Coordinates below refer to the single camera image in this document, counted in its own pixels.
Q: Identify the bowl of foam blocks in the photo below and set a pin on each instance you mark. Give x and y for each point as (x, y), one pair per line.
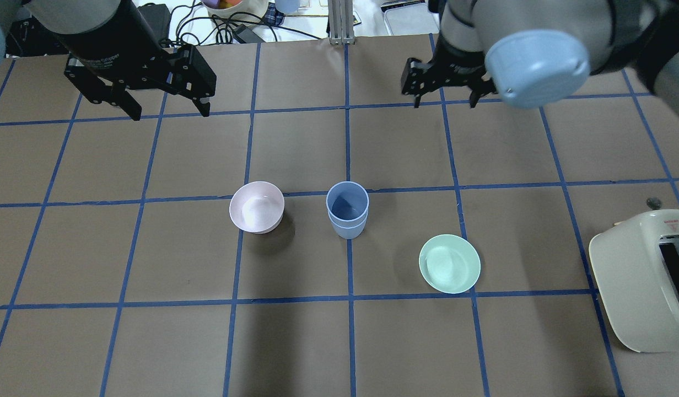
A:
(239, 10)

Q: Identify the cream white toaster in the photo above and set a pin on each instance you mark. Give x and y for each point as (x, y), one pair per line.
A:
(636, 267)

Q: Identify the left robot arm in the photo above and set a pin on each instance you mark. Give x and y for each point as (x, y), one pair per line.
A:
(60, 18)

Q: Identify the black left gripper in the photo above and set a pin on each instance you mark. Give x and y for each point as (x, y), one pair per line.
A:
(114, 45)

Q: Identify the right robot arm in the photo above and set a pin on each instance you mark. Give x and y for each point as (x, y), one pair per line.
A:
(533, 53)

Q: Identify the pink bowl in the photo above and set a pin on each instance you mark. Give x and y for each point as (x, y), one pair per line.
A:
(257, 207)

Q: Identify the aluminium frame post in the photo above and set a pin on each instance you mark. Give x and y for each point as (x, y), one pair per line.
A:
(341, 22)

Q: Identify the digital scale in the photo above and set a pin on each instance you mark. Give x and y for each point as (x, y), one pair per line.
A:
(409, 18)

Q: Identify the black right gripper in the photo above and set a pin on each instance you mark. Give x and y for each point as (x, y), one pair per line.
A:
(459, 64)

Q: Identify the black power adapter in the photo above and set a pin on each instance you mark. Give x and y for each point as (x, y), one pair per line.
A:
(158, 17)

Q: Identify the mint green bowl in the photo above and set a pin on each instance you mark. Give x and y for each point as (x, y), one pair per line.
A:
(449, 264)

